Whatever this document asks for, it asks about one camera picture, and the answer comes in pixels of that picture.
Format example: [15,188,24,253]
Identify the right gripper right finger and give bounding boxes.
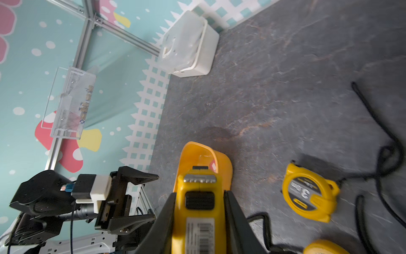
[224,191,267,254]

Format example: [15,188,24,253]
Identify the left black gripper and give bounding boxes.
[95,166,159,251]

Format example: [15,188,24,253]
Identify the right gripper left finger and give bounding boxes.
[135,193,177,254]

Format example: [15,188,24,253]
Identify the yellow storage tray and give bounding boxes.
[173,141,233,192]

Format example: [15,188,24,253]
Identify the yellow tape measure with strap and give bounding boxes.
[246,212,348,254]

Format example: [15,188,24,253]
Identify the pink round tape measure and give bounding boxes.
[209,160,217,173]

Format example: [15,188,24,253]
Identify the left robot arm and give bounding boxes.
[1,166,158,254]

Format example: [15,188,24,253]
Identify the white plastic toolbox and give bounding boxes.
[157,11,219,77]

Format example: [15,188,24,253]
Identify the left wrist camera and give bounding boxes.
[60,174,112,214]

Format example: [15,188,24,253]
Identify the white wire wall basket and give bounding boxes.
[41,66,96,140]

